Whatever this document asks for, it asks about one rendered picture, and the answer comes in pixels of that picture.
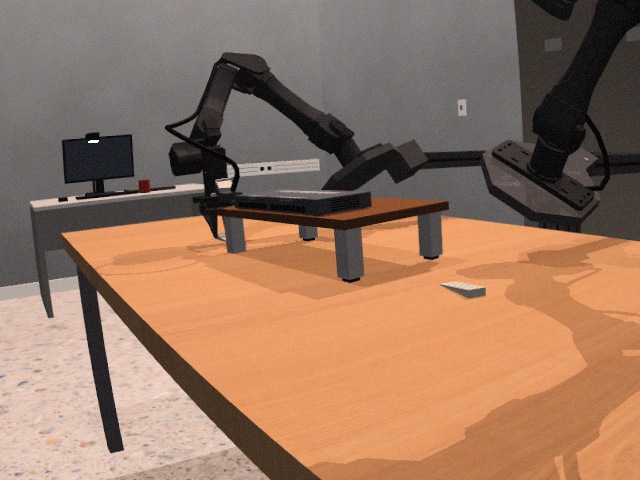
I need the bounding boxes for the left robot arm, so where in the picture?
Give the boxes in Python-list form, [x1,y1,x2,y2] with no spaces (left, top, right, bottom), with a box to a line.
[492,0,640,211]

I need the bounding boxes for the grey network switch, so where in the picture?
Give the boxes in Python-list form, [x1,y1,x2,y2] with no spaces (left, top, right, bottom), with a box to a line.
[234,189,372,216]

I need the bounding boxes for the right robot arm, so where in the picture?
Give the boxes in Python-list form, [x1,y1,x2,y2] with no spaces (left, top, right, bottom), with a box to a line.
[169,52,382,176]

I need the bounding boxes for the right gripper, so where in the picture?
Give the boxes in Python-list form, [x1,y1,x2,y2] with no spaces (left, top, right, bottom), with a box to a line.
[193,171,235,239]

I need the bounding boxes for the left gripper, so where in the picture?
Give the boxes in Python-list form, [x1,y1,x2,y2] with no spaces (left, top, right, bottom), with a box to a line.
[531,0,578,21]

